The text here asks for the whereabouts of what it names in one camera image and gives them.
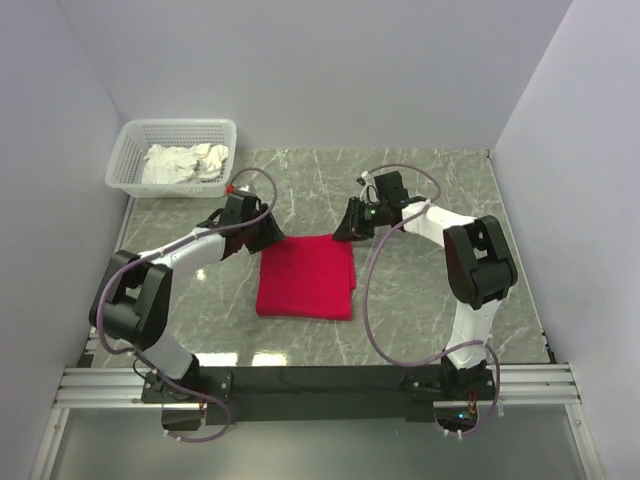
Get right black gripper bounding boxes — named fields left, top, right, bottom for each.
left=331, top=197, right=389, bottom=243

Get red t shirt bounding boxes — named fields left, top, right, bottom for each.
left=255, top=235, right=357, bottom=321

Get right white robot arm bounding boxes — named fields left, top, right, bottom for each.
left=332, top=167, right=518, bottom=399

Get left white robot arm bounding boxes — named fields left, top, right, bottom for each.
left=89, top=190, right=285, bottom=402

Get white t shirt in basket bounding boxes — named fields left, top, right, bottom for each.
left=141, top=143, right=229, bottom=185

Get white plastic laundry basket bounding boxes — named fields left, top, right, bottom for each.
left=105, top=119, right=237, bottom=198

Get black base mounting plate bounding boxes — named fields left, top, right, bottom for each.
left=141, top=364, right=496, bottom=432

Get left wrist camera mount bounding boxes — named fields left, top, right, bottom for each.
left=225, top=184, right=251, bottom=195

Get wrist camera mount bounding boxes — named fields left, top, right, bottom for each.
left=356, top=171, right=379, bottom=204
left=225, top=184, right=251, bottom=195

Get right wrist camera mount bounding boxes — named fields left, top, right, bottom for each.
left=356, top=171, right=379, bottom=204

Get aluminium frame rail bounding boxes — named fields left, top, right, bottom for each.
left=53, top=368, right=144, bottom=409

